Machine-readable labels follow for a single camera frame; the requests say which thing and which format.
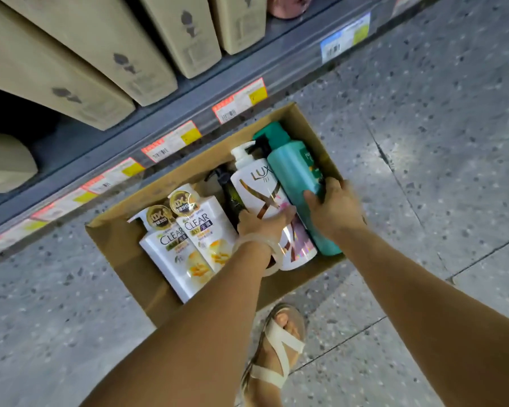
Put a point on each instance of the person's left hand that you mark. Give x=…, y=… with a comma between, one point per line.
x=261, y=226

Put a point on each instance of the person's right hand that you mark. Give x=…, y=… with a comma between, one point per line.
x=337, y=209

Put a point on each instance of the person's left thumb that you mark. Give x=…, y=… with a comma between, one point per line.
x=289, y=213

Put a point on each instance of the person's right thumb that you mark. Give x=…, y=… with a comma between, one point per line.
x=313, y=201

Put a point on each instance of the teal shampoo bottle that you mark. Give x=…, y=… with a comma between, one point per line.
x=295, y=165

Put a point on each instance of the white pump bottle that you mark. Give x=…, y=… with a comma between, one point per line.
x=258, y=186

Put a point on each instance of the person's left forearm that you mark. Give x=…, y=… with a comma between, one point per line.
x=203, y=334

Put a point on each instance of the person's right forearm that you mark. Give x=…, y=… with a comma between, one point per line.
x=428, y=317

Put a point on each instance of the translucent white bangle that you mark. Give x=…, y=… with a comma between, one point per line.
x=275, y=250

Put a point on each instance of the dark green pump bottle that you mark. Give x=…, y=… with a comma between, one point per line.
x=231, y=199

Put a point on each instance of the white gold-sticker shampoo bottle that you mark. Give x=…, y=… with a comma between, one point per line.
x=174, y=254
x=208, y=233

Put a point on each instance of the grey metal shelf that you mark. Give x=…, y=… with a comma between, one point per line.
x=280, y=59

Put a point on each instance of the person's foot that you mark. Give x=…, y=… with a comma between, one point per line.
x=268, y=368

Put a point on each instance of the blue white price tag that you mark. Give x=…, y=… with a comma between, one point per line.
x=343, y=38

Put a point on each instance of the open cardboard box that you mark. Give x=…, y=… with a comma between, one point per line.
x=123, y=245

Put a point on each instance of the beige carton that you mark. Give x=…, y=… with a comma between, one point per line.
x=182, y=33
x=101, y=38
x=4, y=163
x=34, y=67
x=239, y=23

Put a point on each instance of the pink round container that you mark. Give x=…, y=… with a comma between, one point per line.
x=289, y=5

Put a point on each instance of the red white price tag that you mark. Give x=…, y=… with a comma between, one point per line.
x=407, y=3

